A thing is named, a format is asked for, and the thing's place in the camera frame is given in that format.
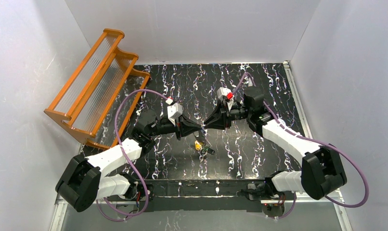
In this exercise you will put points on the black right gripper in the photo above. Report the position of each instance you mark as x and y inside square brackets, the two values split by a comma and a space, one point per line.
[226, 115]

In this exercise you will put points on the orange white marker pen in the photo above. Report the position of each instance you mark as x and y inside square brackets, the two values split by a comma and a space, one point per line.
[251, 82]

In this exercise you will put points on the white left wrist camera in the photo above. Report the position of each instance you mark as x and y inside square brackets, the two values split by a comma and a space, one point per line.
[174, 110]

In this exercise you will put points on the orange wooden shelf rack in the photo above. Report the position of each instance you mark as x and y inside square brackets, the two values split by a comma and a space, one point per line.
[86, 104]

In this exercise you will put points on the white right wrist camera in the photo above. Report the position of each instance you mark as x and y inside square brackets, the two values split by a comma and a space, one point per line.
[226, 97]

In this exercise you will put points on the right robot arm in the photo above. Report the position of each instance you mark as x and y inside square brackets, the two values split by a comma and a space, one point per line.
[321, 171]

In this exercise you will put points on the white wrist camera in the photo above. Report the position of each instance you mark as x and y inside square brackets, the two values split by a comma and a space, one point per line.
[174, 110]
[226, 97]

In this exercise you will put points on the black key fob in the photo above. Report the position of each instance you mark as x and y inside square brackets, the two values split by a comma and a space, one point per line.
[207, 150]

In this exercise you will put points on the aluminium frame rail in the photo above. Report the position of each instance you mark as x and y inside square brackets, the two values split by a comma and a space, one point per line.
[207, 206]

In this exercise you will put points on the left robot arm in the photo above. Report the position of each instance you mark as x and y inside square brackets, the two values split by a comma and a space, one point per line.
[87, 179]

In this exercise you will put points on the yellow key tag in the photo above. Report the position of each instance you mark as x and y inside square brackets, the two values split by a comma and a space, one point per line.
[198, 145]

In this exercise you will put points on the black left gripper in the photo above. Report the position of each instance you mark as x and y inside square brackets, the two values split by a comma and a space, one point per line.
[180, 128]

